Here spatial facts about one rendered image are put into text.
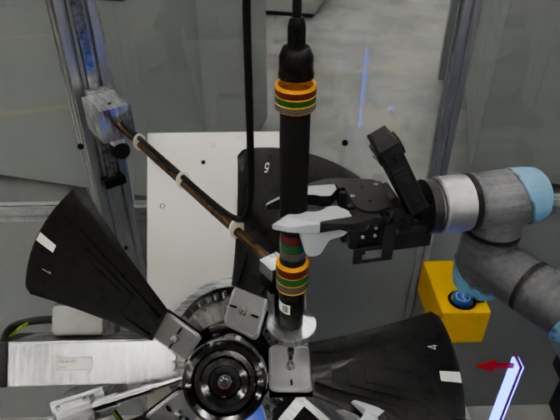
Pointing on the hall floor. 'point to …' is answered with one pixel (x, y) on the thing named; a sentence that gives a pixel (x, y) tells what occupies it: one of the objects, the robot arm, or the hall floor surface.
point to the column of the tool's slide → (107, 199)
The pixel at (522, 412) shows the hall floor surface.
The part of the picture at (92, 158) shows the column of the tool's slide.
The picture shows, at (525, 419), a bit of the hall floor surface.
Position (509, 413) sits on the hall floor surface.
